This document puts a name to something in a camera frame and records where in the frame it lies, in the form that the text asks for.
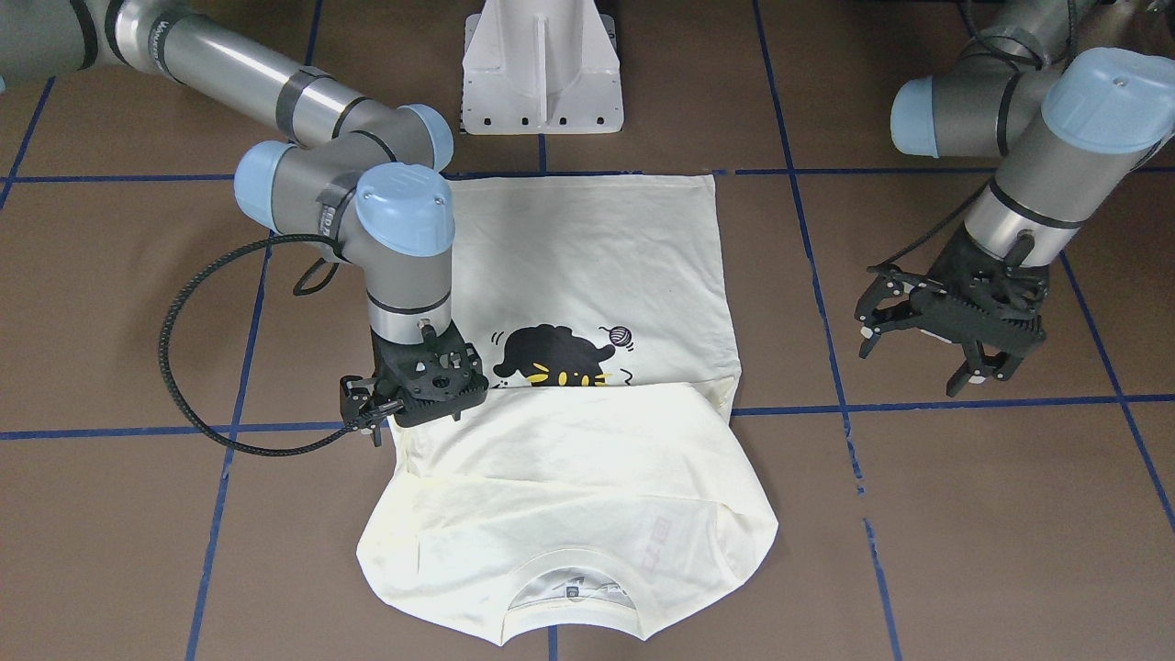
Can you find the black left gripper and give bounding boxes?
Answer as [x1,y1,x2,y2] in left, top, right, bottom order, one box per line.
[913,227,1049,398]

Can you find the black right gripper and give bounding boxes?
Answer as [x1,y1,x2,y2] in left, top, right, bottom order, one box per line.
[364,323,488,448]

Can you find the cream long-sleeve cat shirt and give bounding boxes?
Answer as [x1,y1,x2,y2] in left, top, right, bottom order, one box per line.
[356,175,779,645]

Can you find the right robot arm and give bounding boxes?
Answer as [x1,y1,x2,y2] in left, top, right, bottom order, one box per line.
[1,1,488,457]

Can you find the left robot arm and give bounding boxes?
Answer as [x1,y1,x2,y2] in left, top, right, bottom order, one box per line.
[855,1,1174,397]

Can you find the brown paper table cover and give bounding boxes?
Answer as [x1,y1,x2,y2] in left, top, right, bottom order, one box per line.
[1,1,1171,660]

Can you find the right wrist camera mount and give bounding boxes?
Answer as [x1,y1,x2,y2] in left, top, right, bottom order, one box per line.
[340,375,376,431]

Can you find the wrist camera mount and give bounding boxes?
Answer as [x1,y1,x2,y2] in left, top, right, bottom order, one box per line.
[340,375,376,431]
[855,263,946,359]

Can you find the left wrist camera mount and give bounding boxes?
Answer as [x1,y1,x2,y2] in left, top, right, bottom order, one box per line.
[855,263,946,359]

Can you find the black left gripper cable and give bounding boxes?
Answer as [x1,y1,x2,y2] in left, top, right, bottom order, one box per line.
[867,184,998,274]

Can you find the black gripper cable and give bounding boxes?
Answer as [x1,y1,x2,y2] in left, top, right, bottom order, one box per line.
[867,184,998,274]
[157,232,387,458]

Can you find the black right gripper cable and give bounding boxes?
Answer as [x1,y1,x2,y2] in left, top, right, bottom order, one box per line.
[157,232,387,458]

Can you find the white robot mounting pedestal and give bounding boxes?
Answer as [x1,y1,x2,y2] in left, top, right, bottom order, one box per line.
[459,1,625,135]

